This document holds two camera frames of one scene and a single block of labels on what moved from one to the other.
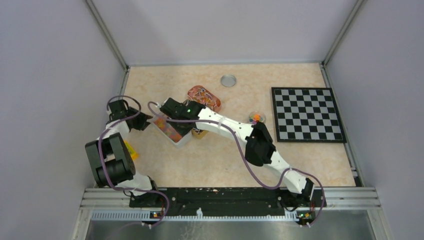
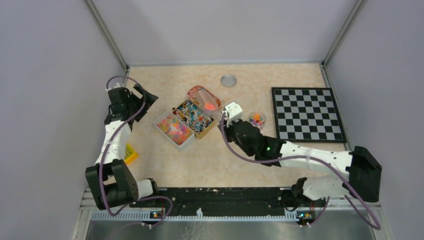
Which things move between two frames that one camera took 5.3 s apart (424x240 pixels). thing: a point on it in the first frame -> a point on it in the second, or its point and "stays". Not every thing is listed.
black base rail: [180, 199] stays
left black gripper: [142, 123] -> [150, 99]
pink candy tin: [201, 94] stays
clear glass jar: [257, 116] stays
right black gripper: [182, 132] -> [228, 129]
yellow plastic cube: [134, 154] stays
